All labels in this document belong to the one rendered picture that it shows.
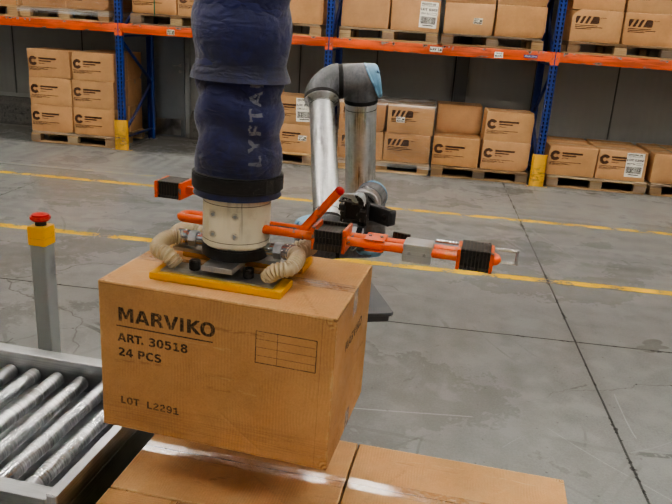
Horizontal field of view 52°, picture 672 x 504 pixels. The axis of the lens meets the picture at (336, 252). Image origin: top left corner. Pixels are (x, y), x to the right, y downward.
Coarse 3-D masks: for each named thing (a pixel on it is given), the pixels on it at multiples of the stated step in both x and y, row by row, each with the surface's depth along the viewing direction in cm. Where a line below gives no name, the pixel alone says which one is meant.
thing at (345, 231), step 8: (320, 224) 171; (328, 224) 174; (336, 224) 173; (344, 224) 173; (352, 224) 172; (312, 232) 167; (320, 232) 165; (328, 232) 165; (336, 232) 165; (344, 232) 165; (312, 240) 167; (320, 240) 167; (328, 240) 166; (336, 240) 166; (344, 240) 165; (312, 248) 168; (320, 248) 167; (328, 248) 166; (336, 248) 166; (344, 248) 166
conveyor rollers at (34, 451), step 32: (0, 384) 232; (32, 384) 235; (0, 416) 209; (32, 416) 210; (64, 416) 211; (96, 416) 212; (0, 448) 195; (32, 448) 195; (64, 448) 196; (32, 480) 182
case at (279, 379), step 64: (128, 320) 168; (192, 320) 164; (256, 320) 159; (320, 320) 155; (128, 384) 174; (192, 384) 169; (256, 384) 164; (320, 384) 160; (256, 448) 170; (320, 448) 165
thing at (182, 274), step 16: (160, 272) 169; (176, 272) 169; (192, 272) 169; (208, 272) 170; (240, 272) 171; (224, 288) 165; (240, 288) 164; (256, 288) 163; (272, 288) 164; (288, 288) 168
